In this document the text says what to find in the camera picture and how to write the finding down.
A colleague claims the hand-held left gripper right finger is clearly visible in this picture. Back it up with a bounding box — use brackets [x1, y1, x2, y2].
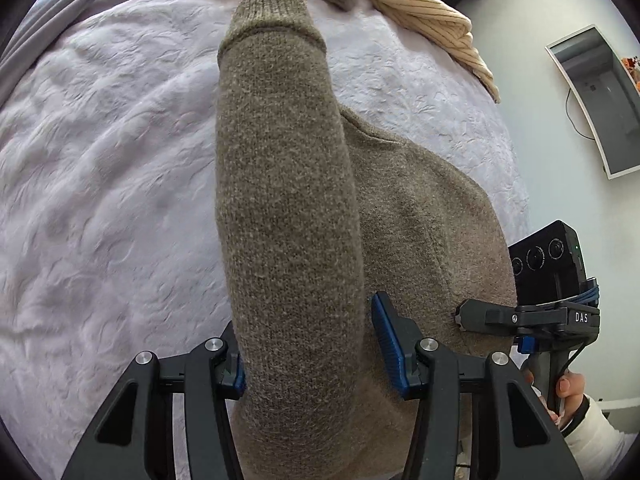
[371, 291, 585, 480]

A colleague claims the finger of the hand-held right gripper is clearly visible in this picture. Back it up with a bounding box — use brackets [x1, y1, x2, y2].
[451, 298, 519, 335]

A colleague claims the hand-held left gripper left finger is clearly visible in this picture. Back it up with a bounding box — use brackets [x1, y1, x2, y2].
[61, 321, 247, 480]

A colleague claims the brown knit sweater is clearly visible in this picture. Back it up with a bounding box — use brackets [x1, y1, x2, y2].
[215, 0, 518, 480]

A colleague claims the person's right forearm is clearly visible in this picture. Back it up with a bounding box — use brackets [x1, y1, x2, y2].
[559, 394, 637, 480]

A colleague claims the person's right hand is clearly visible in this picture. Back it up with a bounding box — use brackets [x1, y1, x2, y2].
[522, 367, 590, 433]

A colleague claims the white framed mirror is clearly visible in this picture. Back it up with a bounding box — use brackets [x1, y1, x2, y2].
[545, 24, 640, 180]

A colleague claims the lilac fleece bed blanket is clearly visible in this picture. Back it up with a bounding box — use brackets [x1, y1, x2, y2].
[0, 0, 531, 480]

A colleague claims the grey duvet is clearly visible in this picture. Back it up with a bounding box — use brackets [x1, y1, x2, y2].
[0, 0, 166, 106]

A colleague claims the black cable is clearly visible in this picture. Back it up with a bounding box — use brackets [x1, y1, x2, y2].
[565, 86, 597, 139]

